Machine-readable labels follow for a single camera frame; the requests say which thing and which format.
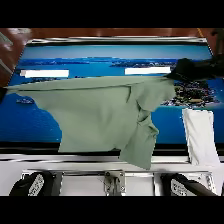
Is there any white garment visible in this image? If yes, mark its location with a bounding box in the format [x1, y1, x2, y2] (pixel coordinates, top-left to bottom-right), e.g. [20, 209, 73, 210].
[181, 108, 222, 168]

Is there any green T-shirt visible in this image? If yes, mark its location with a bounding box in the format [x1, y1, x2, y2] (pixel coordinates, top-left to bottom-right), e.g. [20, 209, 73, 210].
[4, 75, 177, 171]

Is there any silver frame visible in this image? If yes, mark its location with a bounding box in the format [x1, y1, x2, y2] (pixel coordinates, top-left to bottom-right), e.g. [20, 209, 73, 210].
[0, 35, 224, 197]

